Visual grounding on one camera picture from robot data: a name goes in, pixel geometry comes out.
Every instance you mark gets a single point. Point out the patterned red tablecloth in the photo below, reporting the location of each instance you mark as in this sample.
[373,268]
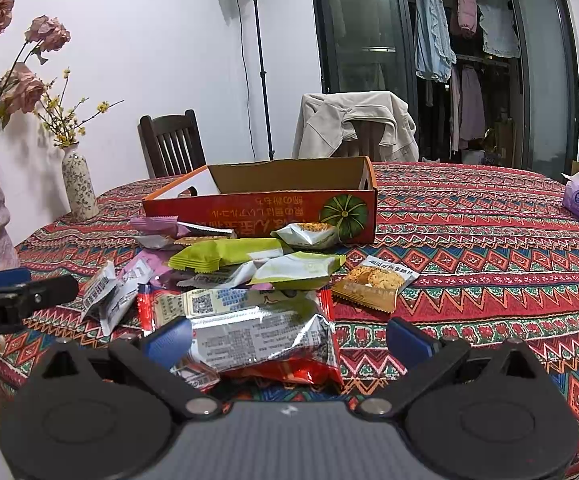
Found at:
[497,256]

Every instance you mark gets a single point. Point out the floral ceramic vase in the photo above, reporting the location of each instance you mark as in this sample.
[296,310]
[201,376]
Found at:
[78,184]

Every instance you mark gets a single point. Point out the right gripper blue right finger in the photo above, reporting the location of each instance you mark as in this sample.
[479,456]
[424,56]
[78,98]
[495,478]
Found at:
[409,345]

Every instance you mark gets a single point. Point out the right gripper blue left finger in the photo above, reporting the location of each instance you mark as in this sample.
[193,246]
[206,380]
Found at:
[169,344]

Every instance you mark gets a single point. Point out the dark wooden chair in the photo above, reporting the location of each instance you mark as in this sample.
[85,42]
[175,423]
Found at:
[173,144]

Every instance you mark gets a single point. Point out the white barcode snack wrapper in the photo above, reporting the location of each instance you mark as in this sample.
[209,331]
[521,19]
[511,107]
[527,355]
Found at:
[108,297]

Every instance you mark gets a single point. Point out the chair under beige jacket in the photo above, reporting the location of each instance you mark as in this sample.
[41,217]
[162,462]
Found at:
[365,143]

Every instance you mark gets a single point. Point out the cardboard box on floor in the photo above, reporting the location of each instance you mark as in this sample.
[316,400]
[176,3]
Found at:
[574,167]

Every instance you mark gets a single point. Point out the gold oat crisp packet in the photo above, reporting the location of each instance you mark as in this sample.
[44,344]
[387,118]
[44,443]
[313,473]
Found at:
[375,284]

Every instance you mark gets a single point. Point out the green white snack pack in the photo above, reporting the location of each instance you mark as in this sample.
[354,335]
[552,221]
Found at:
[298,270]

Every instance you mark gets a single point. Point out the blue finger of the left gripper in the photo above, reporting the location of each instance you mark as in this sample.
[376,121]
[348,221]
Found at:
[14,277]

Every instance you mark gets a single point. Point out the yellow blossom branches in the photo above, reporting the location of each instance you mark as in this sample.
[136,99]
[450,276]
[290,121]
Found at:
[58,119]

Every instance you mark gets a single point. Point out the light blue hanging shirt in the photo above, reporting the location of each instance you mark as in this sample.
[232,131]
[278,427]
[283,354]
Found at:
[434,56]

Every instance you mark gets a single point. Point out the orange cardboard pumpkin box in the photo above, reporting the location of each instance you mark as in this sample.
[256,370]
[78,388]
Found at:
[257,198]

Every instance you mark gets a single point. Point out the long green snack pack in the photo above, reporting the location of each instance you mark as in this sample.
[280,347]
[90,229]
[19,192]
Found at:
[211,255]

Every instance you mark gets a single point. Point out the pink hanging garment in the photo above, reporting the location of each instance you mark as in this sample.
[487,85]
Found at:
[467,17]

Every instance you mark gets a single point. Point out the large red silver snack bag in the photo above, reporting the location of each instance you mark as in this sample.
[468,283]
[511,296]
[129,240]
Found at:
[280,335]

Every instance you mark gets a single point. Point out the white oat crisp packet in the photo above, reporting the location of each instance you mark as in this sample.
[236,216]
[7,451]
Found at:
[308,235]

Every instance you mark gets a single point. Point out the white hanging top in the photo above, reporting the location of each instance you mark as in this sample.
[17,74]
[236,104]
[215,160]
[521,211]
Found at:
[499,36]

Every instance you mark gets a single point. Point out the pink snack packet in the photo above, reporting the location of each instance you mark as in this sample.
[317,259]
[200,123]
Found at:
[161,225]

